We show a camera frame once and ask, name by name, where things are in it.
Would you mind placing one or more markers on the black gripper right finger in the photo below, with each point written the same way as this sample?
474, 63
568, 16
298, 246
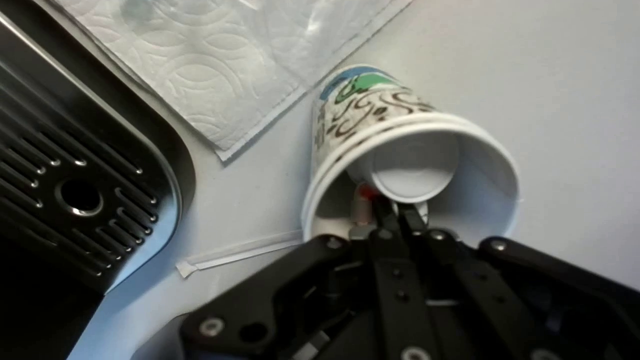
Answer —
520, 300

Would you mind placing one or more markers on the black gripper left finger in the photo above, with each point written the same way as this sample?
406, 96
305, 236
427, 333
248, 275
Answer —
313, 300

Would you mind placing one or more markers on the patterned paper coffee cup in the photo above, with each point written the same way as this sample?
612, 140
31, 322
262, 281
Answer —
373, 110

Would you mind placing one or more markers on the black silver coffee machine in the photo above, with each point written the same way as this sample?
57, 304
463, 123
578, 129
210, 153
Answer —
61, 173

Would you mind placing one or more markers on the white wrapped stirrer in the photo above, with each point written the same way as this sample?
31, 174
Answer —
233, 257

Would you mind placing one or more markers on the clear plastic napkin bag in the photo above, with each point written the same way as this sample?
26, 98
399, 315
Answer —
220, 61

